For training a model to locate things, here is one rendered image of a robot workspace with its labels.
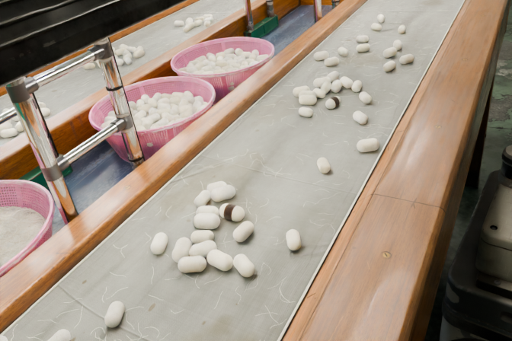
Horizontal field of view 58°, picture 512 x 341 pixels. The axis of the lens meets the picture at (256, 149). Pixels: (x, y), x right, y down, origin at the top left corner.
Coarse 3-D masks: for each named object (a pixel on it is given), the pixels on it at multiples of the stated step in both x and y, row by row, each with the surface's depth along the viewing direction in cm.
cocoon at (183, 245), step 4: (180, 240) 60; (184, 240) 60; (188, 240) 60; (176, 244) 60; (180, 244) 59; (184, 244) 60; (188, 244) 60; (176, 248) 59; (180, 248) 59; (184, 248) 59; (188, 248) 60; (172, 252) 59; (176, 252) 58; (180, 252) 58; (184, 252) 59; (188, 252) 59; (172, 256) 59; (176, 256) 58; (180, 256) 58; (184, 256) 59; (176, 260) 59
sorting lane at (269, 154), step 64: (384, 0) 153; (448, 0) 144; (320, 64) 112; (384, 64) 107; (256, 128) 88; (320, 128) 85; (384, 128) 82; (192, 192) 73; (256, 192) 71; (320, 192) 69; (128, 256) 62; (256, 256) 59; (320, 256) 58; (64, 320) 54; (128, 320) 53; (192, 320) 52; (256, 320) 50
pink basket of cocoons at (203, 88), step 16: (160, 80) 109; (176, 80) 108; (192, 80) 106; (208, 96) 102; (96, 112) 99; (96, 128) 90; (160, 128) 87; (176, 128) 89; (112, 144) 93; (144, 144) 89; (128, 160) 95
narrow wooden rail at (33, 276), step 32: (352, 0) 148; (320, 32) 125; (288, 64) 109; (256, 96) 98; (192, 128) 86; (224, 128) 88; (160, 160) 77; (128, 192) 70; (96, 224) 65; (32, 256) 60; (64, 256) 60; (0, 288) 56; (32, 288) 56; (0, 320) 53
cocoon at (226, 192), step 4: (216, 188) 69; (220, 188) 69; (224, 188) 69; (228, 188) 69; (232, 188) 69; (212, 192) 69; (216, 192) 68; (220, 192) 69; (224, 192) 69; (228, 192) 69; (232, 192) 69; (212, 196) 69; (216, 196) 68; (220, 196) 68; (224, 196) 69; (228, 196) 69; (232, 196) 69; (216, 200) 69; (220, 200) 69
